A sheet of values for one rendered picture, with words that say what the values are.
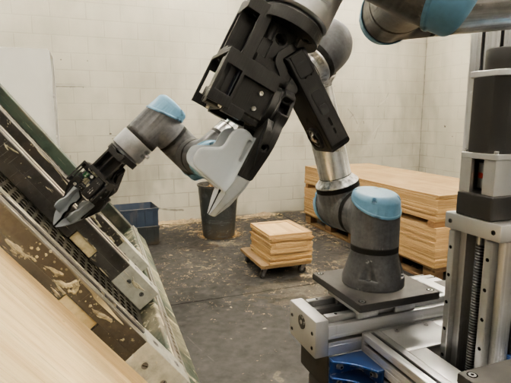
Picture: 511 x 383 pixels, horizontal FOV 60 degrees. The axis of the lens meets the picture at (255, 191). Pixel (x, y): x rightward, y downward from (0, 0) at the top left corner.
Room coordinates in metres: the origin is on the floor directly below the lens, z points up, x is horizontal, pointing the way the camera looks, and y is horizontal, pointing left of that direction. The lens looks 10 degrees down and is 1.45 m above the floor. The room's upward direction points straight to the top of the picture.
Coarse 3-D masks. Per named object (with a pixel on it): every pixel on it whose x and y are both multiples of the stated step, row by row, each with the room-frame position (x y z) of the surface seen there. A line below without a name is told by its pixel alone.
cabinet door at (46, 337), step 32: (0, 256) 0.67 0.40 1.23; (0, 288) 0.60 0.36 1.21; (32, 288) 0.68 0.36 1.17; (0, 320) 0.53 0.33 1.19; (32, 320) 0.60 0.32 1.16; (64, 320) 0.68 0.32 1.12; (0, 352) 0.47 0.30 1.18; (32, 352) 0.53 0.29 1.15; (64, 352) 0.60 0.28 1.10; (96, 352) 0.69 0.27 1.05
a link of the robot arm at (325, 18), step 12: (276, 0) 0.45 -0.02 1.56; (288, 0) 0.44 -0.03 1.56; (300, 0) 0.44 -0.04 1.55; (312, 0) 0.44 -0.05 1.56; (324, 0) 0.45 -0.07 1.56; (336, 0) 0.46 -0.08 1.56; (300, 12) 0.45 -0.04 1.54; (312, 12) 0.44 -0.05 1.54; (324, 12) 0.45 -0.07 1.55; (336, 12) 0.48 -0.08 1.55; (324, 24) 0.46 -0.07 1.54
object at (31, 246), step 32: (0, 192) 0.74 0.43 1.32; (0, 224) 0.70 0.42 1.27; (32, 224) 0.75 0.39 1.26; (32, 256) 0.72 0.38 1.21; (64, 256) 0.77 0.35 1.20; (64, 288) 0.73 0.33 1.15; (96, 288) 0.77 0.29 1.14; (96, 320) 0.75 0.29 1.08; (128, 320) 0.78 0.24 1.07; (128, 352) 0.77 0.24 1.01; (160, 352) 0.80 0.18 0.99
